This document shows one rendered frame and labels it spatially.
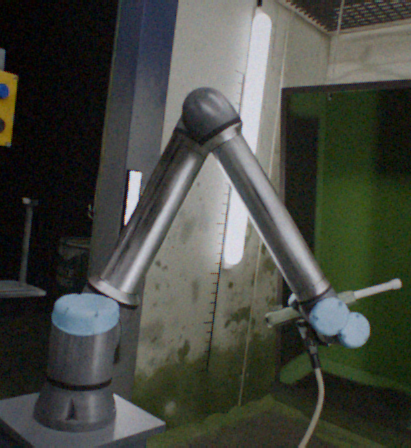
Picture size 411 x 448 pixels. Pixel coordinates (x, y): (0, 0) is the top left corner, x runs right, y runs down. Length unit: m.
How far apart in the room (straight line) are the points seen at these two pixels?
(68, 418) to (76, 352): 0.15
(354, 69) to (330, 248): 1.29
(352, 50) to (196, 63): 1.19
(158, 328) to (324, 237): 0.85
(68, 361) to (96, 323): 0.10
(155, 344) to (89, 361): 1.17
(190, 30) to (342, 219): 1.06
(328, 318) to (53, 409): 0.65
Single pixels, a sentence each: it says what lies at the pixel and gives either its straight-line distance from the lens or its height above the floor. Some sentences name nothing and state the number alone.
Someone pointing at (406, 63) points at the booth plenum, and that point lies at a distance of 3.04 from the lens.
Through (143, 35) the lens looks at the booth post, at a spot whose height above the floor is 1.81.
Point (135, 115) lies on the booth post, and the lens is 2.06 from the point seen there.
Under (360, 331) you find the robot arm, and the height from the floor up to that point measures 0.89.
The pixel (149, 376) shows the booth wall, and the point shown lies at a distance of 2.33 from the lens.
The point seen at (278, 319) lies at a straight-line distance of 1.63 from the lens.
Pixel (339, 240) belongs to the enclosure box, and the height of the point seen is 1.09.
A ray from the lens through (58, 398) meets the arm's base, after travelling 1.18.
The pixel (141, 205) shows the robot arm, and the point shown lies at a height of 1.15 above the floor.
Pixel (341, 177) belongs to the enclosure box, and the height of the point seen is 1.36.
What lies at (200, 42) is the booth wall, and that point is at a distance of 2.36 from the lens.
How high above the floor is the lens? 1.16
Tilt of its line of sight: 3 degrees down
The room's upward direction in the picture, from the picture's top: 7 degrees clockwise
